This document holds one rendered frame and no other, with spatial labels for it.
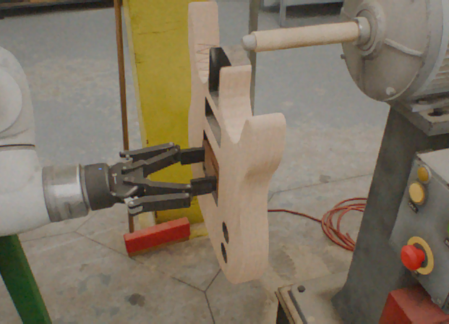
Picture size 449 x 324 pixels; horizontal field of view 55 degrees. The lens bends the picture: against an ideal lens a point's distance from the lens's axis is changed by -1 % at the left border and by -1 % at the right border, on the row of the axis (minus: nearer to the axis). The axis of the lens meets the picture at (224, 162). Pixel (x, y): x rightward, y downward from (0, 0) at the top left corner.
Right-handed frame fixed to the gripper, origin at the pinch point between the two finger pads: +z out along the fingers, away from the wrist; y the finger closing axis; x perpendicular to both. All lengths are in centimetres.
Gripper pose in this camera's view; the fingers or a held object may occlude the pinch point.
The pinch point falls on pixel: (208, 168)
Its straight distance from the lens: 74.8
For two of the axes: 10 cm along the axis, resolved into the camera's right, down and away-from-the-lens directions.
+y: 2.8, 6.5, -7.0
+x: 0.4, -7.4, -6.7
